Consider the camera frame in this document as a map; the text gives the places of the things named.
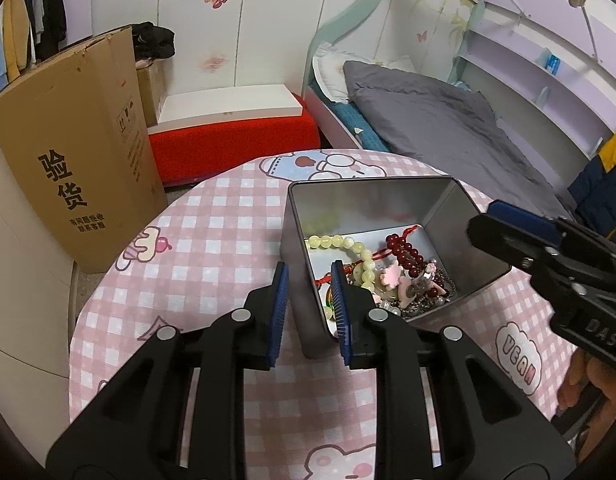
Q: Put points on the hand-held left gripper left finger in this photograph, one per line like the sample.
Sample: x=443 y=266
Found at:
x=278 y=310

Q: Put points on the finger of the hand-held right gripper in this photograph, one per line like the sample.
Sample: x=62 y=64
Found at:
x=508 y=242
x=523 y=220

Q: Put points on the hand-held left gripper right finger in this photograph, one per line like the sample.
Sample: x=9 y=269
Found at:
x=340 y=310

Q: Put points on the pink flower charm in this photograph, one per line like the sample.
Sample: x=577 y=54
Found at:
x=392 y=275

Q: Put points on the silver metal tin box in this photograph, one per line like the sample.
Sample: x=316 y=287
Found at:
x=368 y=205

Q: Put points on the person's right hand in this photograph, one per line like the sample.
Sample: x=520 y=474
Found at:
x=578 y=385

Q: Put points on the navy and yellow jacket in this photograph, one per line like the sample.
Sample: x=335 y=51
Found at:
x=598 y=185

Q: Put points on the grey quilt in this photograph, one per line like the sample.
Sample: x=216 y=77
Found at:
x=438 y=125

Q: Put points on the small blue box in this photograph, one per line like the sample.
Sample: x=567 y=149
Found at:
x=552 y=62

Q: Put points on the purple bedside shelf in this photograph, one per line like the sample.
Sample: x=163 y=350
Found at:
x=538 y=60

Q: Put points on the red cloth seat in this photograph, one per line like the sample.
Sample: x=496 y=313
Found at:
x=227 y=150

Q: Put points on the teal knitted blanket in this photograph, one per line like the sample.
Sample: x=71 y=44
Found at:
x=353 y=120

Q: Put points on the white flat board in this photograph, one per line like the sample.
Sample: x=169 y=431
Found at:
x=227 y=105

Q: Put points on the white pillow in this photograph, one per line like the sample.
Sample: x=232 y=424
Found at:
x=333 y=70

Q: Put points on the small cardboard box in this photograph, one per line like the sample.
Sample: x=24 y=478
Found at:
x=150 y=90

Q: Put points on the large cardboard box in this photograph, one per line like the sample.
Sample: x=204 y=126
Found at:
x=77 y=135

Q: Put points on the mint green bed headboard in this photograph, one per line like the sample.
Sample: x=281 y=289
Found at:
x=338 y=25

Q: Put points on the black clothing bundle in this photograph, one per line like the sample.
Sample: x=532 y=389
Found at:
x=155 y=40

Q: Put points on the row of hanging clothes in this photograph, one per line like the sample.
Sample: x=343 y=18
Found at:
x=15 y=25

